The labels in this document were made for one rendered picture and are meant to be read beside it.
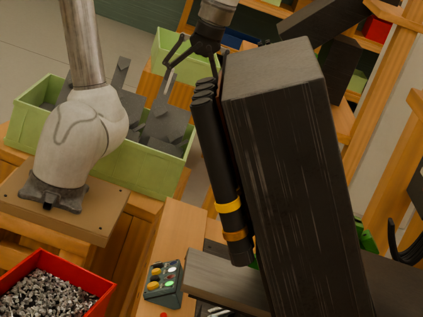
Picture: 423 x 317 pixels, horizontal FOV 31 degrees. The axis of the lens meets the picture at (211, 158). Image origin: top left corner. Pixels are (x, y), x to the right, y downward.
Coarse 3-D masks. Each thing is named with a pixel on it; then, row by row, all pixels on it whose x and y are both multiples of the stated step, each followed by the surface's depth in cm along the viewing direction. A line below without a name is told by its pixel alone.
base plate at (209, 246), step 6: (204, 240) 219; (210, 240) 220; (204, 246) 216; (210, 246) 217; (216, 246) 218; (222, 246) 220; (210, 252) 214; (216, 252) 215; (222, 252) 216; (228, 258) 214; (198, 300) 188; (198, 306) 185; (210, 306) 187; (216, 306) 188
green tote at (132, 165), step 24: (24, 96) 261; (48, 96) 294; (24, 120) 255; (144, 120) 294; (24, 144) 258; (96, 168) 259; (120, 168) 258; (144, 168) 257; (168, 168) 257; (144, 192) 260; (168, 192) 260
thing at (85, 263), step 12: (0, 228) 205; (0, 240) 210; (12, 240) 233; (0, 252) 209; (12, 252) 209; (24, 252) 209; (60, 252) 206; (0, 264) 210; (12, 264) 210; (84, 264) 233; (0, 276) 237
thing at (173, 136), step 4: (160, 108) 278; (164, 108) 278; (156, 112) 274; (160, 112) 278; (164, 112) 278; (156, 116) 274; (172, 132) 278; (176, 132) 278; (168, 136) 275; (172, 136) 275; (176, 136) 278; (180, 136) 279; (172, 140) 275
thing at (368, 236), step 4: (364, 232) 201; (368, 232) 200; (364, 236) 199; (368, 236) 198; (372, 236) 200; (360, 240) 200; (364, 240) 197; (368, 240) 197; (372, 240) 197; (360, 244) 199; (364, 244) 198; (368, 244) 198; (372, 244) 198; (364, 248) 198; (368, 248) 198; (372, 248) 198; (376, 248) 198; (372, 252) 198; (376, 252) 198
